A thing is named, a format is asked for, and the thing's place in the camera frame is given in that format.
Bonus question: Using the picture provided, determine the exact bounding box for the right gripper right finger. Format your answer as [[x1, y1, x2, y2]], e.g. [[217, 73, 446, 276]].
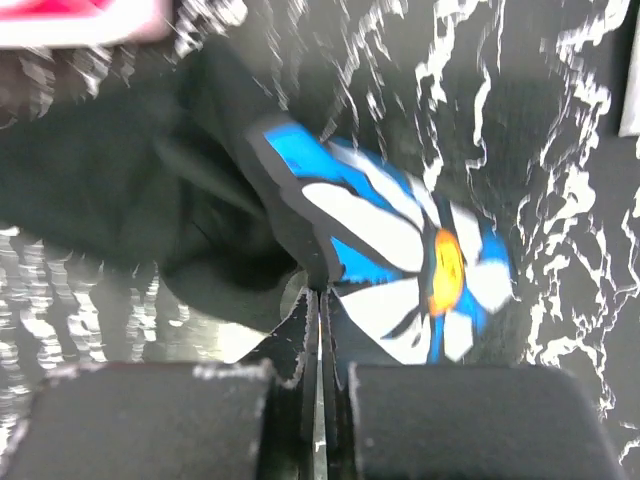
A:
[[320, 292, 625, 479]]

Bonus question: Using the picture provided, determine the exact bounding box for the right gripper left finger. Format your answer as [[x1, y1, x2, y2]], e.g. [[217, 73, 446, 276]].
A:
[[1, 289, 319, 480]]

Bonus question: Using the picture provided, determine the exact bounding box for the black daisy print t-shirt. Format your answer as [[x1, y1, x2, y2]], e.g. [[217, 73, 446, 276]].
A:
[[1, 36, 513, 364]]

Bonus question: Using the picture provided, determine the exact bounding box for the white plastic laundry basket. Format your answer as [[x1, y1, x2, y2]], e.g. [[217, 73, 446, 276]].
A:
[[1, 0, 173, 49]]

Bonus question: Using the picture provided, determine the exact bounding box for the magenta garment in basket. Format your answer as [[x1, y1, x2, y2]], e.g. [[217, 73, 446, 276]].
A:
[[1, 0, 113, 21]]

